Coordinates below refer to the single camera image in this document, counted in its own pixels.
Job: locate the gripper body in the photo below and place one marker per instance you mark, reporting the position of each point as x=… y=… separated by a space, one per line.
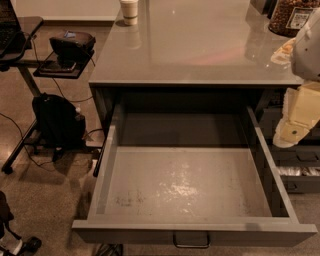
x=308 y=53

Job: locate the grey top drawer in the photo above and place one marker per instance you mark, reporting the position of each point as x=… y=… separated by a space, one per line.
x=192 y=180

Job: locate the grey drawer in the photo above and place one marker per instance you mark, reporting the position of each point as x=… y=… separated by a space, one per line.
x=300 y=180
x=297 y=156
x=192 y=180

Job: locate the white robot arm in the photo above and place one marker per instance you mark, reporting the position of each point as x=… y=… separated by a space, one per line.
x=311 y=32

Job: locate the grey right middle drawer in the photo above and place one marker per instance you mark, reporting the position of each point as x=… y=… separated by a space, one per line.
x=297 y=156

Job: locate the grey right bottom drawer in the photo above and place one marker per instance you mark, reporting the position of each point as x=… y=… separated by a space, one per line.
x=300 y=180

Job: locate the jar of brown snacks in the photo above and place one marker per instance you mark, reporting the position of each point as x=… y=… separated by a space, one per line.
x=289 y=16

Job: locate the grey cabinet counter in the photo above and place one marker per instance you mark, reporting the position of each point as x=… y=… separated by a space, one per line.
x=188 y=58

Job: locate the white paper cup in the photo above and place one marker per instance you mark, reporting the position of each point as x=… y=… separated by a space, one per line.
x=129 y=10

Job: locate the black device on tray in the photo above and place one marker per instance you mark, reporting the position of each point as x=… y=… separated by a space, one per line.
x=73 y=45

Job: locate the black side tray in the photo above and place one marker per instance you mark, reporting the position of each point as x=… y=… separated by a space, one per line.
x=57 y=67

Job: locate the black backpack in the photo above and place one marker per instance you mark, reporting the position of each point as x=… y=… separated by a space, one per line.
x=61 y=124

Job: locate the black laptop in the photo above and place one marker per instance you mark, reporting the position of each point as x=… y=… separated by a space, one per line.
x=9 y=26

